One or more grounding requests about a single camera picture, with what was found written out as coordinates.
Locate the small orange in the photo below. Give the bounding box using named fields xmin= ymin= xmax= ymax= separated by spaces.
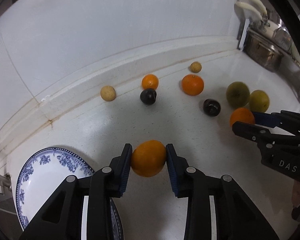
xmin=230 ymin=107 xmax=255 ymax=127
xmin=141 ymin=74 xmax=159 ymax=90

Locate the yellow green round fruit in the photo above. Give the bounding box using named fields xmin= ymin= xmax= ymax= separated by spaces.
xmin=249 ymin=90 xmax=270 ymax=113

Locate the dark green round fruit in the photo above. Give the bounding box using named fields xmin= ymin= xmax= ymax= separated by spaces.
xmin=226 ymin=81 xmax=250 ymax=109

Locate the dark plum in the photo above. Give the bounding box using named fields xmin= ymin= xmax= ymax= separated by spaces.
xmin=140 ymin=88 xmax=157 ymax=105
xmin=203 ymin=99 xmax=221 ymax=116

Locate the large orange with stem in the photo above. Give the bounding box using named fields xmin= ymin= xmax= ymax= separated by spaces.
xmin=181 ymin=74 xmax=204 ymax=96

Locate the tan longan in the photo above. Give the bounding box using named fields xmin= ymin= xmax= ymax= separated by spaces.
xmin=100 ymin=86 xmax=116 ymax=101
xmin=189 ymin=61 xmax=202 ymax=73

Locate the right hand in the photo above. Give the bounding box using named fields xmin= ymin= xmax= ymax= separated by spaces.
xmin=292 ymin=180 xmax=300 ymax=221

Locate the blue white porcelain plate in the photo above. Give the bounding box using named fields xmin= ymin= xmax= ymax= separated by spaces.
xmin=15 ymin=147 xmax=124 ymax=239

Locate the steel cooking pot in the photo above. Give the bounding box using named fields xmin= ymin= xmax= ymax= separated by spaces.
xmin=243 ymin=29 xmax=283 ymax=73

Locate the white rack bracket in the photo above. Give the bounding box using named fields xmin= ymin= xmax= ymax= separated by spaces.
xmin=237 ymin=18 xmax=250 ymax=51

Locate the cream knife handle upper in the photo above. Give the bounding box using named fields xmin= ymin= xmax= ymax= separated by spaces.
xmin=251 ymin=0 xmax=268 ymax=16

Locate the cream knife handle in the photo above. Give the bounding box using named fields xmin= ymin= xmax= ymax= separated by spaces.
xmin=251 ymin=0 xmax=268 ymax=16
xmin=235 ymin=1 xmax=263 ymax=21

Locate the cream knife handle lower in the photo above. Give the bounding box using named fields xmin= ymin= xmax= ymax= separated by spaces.
xmin=235 ymin=1 xmax=263 ymax=21

